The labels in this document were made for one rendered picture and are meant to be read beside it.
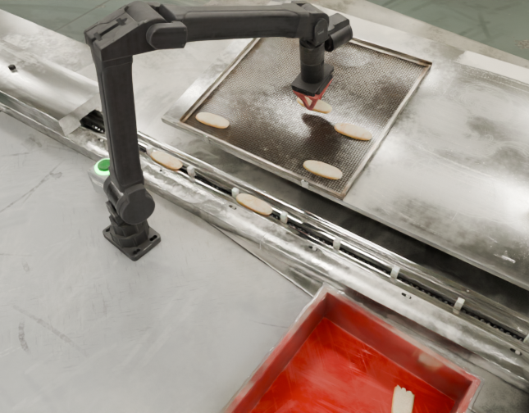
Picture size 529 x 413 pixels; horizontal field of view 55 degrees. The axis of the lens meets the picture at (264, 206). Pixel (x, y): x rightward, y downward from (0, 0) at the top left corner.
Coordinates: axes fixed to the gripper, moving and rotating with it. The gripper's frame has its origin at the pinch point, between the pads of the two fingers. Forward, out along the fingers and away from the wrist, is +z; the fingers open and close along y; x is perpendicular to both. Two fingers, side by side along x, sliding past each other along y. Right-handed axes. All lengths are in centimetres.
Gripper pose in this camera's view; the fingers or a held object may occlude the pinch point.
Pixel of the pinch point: (313, 102)
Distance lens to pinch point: 132.8
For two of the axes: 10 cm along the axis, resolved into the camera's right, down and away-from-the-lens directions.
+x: -8.4, -4.1, 3.7
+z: 1.0, 5.4, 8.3
